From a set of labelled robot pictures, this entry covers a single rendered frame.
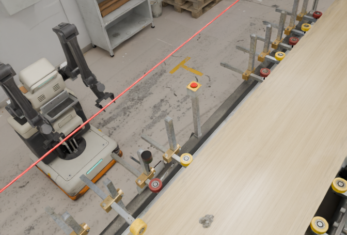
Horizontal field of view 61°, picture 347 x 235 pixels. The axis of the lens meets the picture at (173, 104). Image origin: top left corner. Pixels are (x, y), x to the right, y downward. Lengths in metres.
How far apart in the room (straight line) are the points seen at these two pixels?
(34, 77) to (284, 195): 1.66
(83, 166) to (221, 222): 1.52
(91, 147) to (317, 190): 1.95
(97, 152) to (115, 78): 1.39
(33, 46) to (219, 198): 3.15
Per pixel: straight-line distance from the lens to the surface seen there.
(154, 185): 1.82
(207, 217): 1.71
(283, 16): 2.79
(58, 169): 2.91
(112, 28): 4.72
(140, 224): 1.65
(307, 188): 1.86
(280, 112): 2.16
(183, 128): 3.19
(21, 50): 4.13
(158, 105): 3.46
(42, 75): 2.09
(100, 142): 2.92
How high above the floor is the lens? 2.49
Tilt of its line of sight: 46 degrees down
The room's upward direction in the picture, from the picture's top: 9 degrees counter-clockwise
